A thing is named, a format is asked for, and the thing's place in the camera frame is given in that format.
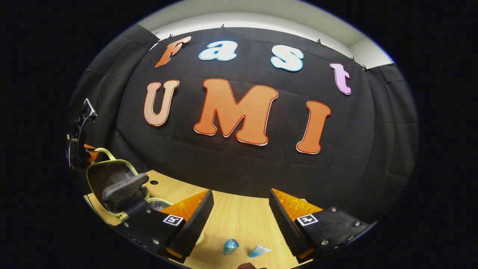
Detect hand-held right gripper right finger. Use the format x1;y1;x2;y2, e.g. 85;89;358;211
269;188;377;264

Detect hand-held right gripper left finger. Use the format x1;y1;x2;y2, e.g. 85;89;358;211
117;189;215;264

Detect pale yellow suitcase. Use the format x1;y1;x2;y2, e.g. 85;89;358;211
84;148;205;245

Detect white tube with blue cap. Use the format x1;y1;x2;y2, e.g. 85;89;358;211
248;244;273;259

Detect clear blue bottle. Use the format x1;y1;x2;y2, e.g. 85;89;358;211
223;239;240;256

